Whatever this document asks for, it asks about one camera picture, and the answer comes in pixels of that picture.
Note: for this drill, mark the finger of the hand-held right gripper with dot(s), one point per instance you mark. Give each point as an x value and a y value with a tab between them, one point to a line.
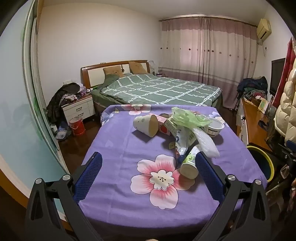
291	144

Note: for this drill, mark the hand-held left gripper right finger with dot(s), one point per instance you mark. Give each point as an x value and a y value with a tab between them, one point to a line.
208	176

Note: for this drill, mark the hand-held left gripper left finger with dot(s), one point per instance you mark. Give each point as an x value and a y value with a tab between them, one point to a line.
89	176

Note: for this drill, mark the white green-label yogurt bottle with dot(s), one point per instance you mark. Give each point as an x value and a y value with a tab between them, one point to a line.
188	165

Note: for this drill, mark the dark bin with yellow rim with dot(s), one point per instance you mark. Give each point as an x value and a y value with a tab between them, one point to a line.
261	162

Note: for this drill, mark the white bubble wrap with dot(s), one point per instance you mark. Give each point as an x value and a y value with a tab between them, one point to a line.
205	143

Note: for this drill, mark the white plastic pouch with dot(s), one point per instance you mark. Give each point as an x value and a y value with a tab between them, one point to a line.
182	139

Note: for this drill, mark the white plastic bowl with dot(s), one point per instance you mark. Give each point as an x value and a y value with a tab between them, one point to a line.
214	129

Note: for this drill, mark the white green carton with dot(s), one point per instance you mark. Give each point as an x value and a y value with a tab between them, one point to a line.
171	125

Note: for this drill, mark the green plastic bag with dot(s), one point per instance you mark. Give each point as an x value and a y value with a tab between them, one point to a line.
185	117

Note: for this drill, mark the pink carton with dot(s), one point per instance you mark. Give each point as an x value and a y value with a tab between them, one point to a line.
163	127

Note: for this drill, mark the white leaf-print paper cup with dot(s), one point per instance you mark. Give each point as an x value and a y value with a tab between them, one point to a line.
143	122

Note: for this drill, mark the person's right hand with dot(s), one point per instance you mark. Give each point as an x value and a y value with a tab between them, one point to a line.
293	197

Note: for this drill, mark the purple floral tablecloth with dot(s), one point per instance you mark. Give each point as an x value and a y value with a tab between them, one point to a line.
115	150

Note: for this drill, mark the cream down jacket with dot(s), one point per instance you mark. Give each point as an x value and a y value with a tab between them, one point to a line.
286	104

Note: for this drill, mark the wooden desk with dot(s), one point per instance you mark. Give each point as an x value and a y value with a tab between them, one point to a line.
252	115

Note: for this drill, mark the red bucket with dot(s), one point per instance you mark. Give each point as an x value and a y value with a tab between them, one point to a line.
77	128

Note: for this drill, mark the clear plastic bag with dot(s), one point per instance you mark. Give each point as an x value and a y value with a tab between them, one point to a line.
61	134

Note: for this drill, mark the white nightstand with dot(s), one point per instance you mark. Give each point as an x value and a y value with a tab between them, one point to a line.
78	109

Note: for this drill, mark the black television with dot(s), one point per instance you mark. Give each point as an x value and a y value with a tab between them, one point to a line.
277	76

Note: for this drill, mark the mixed clothes pile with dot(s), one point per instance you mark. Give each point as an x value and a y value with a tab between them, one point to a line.
252	87

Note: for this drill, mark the dark clothes pile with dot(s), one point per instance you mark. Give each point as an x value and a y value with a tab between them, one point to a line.
55	102

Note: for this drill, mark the red hanging garment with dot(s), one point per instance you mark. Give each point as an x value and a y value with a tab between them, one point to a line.
289	58

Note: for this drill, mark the green checked quilt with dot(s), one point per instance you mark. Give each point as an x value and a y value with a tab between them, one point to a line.
157	89

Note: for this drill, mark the wooden bed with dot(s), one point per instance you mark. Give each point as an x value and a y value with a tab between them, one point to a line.
92	74

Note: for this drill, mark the wardrobe sliding door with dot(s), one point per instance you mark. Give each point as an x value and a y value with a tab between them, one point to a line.
13	104

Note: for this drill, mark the brown pillow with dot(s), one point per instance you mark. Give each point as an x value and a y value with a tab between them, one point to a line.
113	71
138	67

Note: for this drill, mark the pink beige curtain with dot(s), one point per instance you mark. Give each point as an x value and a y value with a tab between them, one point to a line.
203	58

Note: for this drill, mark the beige air conditioner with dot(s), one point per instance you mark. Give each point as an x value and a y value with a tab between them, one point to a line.
263	29

